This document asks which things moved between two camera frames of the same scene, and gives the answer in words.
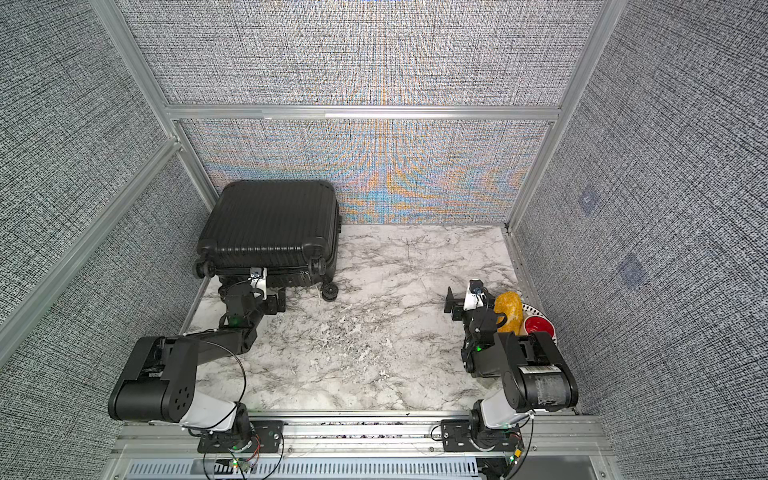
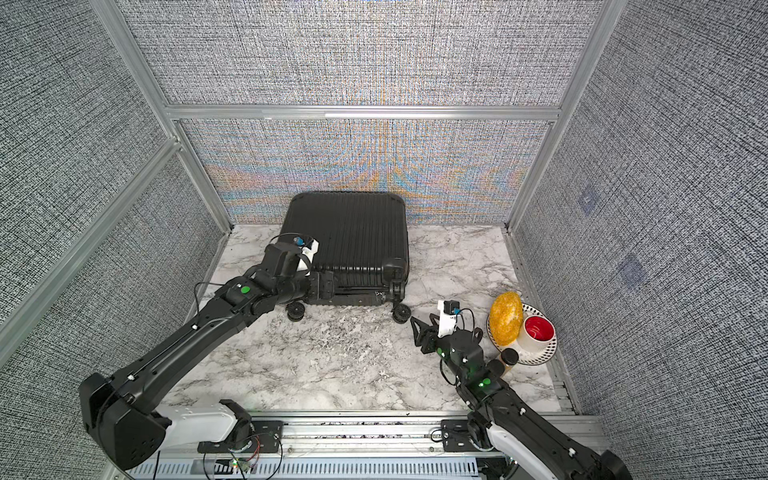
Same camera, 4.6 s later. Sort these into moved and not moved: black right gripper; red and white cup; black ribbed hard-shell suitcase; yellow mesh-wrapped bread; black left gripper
Moved: black right gripper; black left gripper; black ribbed hard-shell suitcase
Not moved: yellow mesh-wrapped bread; red and white cup
